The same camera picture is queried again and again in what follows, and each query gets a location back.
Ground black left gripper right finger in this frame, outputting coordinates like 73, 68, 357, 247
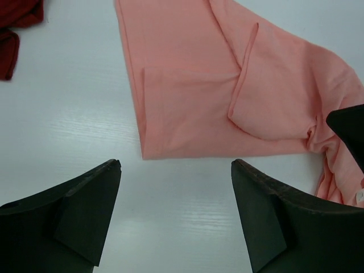
231, 159, 363, 272

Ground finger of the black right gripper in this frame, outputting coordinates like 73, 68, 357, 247
326, 105, 363, 173

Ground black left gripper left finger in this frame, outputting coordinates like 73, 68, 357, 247
1, 159, 121, 273

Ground pink t shirt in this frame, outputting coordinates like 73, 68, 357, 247
115, 1, 363, 208

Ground dark red t shirt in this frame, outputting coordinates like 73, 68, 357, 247
1, 0, 44, 81

